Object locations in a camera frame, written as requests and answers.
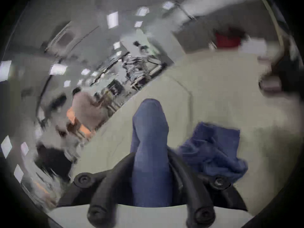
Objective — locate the dark blue shirt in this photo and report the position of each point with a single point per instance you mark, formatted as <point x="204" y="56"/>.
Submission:
<point x="152" y="151"/>

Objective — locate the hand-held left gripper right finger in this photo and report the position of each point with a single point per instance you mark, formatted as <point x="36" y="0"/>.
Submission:
<point x="190" y="186"/>

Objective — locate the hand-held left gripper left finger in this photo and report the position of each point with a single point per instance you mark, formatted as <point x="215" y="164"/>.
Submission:
<point x="106" y="186"/>

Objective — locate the bed with beige sheet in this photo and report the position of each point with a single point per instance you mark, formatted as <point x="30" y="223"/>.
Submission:
<point x="225" y="91"/>

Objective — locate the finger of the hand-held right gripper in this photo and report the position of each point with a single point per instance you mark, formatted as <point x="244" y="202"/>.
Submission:
<point x="282" y="77"/>

